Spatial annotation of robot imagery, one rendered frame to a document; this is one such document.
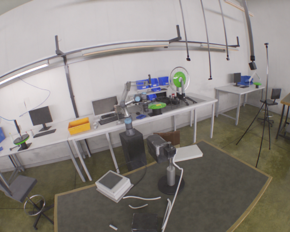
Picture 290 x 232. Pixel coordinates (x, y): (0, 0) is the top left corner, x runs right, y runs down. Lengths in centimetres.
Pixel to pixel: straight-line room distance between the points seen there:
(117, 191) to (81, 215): 27
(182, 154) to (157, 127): 234
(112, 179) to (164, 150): 39
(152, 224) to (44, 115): 250
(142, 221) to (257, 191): 69
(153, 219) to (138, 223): 7
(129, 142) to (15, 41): 306
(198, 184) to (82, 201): 74
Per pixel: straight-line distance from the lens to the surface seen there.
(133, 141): 176
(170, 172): 80
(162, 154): 74
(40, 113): 282
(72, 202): 100
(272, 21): 589
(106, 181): 91
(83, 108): 289
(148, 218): 74
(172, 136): 168
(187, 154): 112
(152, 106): 207
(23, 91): 322
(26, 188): 200
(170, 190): 87
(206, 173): 99
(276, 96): 431
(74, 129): 210
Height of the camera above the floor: 168
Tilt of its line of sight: 20 degrees down
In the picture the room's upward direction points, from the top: 8 degrees counter-clockwise
